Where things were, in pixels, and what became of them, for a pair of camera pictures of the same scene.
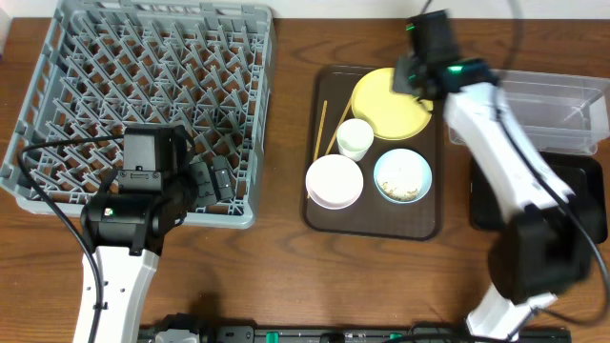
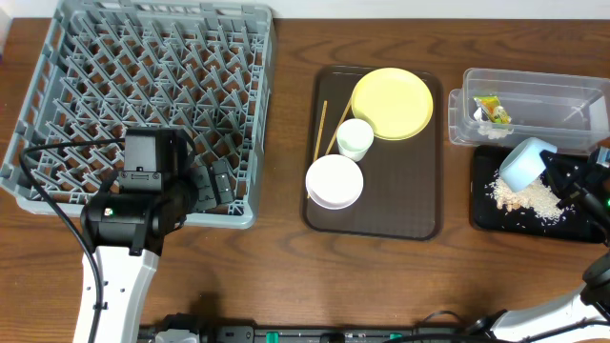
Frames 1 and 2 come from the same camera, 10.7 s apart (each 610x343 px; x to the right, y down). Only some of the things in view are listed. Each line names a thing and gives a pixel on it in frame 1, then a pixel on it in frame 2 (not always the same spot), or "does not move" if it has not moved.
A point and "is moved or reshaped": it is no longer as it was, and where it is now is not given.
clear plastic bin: x=558 y=113 does not move
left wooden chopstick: x=319 y=134 does not move
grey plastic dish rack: x=102 y=66 does not move
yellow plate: x=390 y=113 does not move
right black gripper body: x=409 y=75 to x=592 y=182
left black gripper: x=203 y=182 does not move
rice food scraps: x=398 y=195 is moved or reshaped
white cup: x=354 y=138 does not move
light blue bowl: x=402 y=175 is moved or reshaped
